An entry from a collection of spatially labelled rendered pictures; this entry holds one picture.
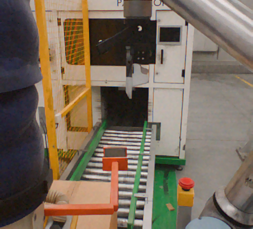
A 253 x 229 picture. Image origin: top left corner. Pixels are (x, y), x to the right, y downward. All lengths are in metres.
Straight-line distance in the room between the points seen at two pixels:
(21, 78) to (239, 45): 0.37
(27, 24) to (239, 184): 0.57
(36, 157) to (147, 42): 0.39
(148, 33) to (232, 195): 0.45
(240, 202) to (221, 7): 0.45
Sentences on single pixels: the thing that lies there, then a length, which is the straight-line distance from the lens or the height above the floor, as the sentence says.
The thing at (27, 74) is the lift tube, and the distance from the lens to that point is 0.51.
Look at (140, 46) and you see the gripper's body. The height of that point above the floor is 1.65.
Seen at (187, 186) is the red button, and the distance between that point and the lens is 1.21.
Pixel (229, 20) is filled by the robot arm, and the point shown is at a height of 1.71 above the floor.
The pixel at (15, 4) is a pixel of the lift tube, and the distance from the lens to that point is 0.49.
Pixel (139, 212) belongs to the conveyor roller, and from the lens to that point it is 1.81.
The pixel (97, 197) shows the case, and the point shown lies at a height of 0.95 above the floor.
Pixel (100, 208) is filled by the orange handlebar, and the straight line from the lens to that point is 0.71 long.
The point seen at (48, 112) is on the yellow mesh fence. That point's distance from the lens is 1.95.
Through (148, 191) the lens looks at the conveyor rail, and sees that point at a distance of 1.89.
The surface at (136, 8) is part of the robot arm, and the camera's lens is 0.68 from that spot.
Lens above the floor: 1.71
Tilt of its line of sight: 17 degrees down
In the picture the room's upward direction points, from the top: straight up
